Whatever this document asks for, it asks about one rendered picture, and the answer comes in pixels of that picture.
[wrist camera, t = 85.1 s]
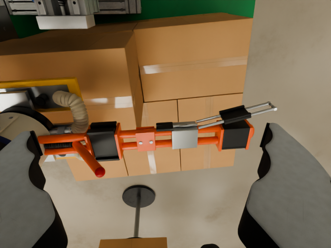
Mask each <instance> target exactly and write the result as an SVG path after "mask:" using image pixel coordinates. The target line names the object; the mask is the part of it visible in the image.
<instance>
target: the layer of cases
mask: <svg viewBox="0 0 331 248"><path fill-rule="evenodd" d="M252 24H253V18H250V17H244V16H238V15H232V14H219V15H208V16H198V17H188V18H178V19H167V20H157V21H147V22H138V23H126V24H116V25H106V26H95V27H90V28H88V29H69V30H54V31H46V32H42V33H39V34H35V35H32V36H28V37H25V38H35V37H52V36H68V35H84V34H100V33H116V32H132V31H133V32H134V33H135V41H136V49H137V58H138V66H139V74H140V82H141V90H142V99H143V111H142V121H141V127H146V126H154V127H155V128H156V123H165V122H173V123H176V122H192V121H195V122H196V120H200V119H204V118H208V117H212V116H216V115H219V111H222V110H226V109H229V108H233V107H237V106H241V105H242V98H243V90H244V83H245V75H246V68H247V61H248V53H249V46H250V39H251V31H252ZM234 156H235V149H228V150H221V152H219V151H218V149H217V147H216V144H207V145H198V146H197V148H186V149H172V147H164V148H156V150H155V151H141V152H138V149H135V150H124V152H123V157H122V159H120V160H115V161H101V162H98V163H99V164H100V165H101V166H102V167H103V168H104V169H105V175H104V176H103V177H101V178H98V177H96V176H95V174H94V172H93V171H92V170H91V169H90V167H89V166H88V165H87V164H86V162H85V161H82V160H79V159H78V158H68V159H66V160H67V162H68V165H69V167H70V169H71V171H72V173H73V175H74V178H75V180H76V181H86V180H96V179H107V178H117V177H126V176H128V175H129V176H137V175H147V174H157V173H167V172H177V171H187V170H197V169H207V168H217V167H227V166H233V164H234Z"/></svg>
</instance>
